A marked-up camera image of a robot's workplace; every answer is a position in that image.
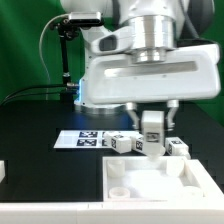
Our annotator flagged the black cable lower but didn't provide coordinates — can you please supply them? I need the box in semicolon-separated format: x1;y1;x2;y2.
0;91;79;108

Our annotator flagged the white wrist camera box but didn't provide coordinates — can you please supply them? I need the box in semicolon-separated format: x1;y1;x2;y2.
91;26;132;55

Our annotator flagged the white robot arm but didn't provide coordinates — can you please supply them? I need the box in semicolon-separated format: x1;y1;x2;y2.
60;0;220;128

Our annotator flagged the black cable upper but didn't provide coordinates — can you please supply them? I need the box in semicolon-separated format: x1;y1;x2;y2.
0;83;80;106

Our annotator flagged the white marker tag sheet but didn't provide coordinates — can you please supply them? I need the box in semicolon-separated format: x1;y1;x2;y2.
53;129;141;150

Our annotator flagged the grey camera on stand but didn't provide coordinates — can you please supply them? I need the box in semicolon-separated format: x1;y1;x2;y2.
68;12;102;27

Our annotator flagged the black camera stand pole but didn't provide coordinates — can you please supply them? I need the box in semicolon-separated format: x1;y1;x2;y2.
50;19;79;103

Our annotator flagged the white L-shaped wall fixture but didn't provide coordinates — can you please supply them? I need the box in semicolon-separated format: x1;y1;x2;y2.
0;159;224;224

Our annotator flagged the white square table top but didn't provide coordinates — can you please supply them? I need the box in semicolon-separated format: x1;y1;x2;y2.
102;156;220;201

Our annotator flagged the black cable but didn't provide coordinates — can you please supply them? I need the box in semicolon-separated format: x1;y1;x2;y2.
0;83;80;106
0;91;79;108

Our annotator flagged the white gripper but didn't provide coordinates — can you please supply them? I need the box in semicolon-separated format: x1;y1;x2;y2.
87;44;221;131

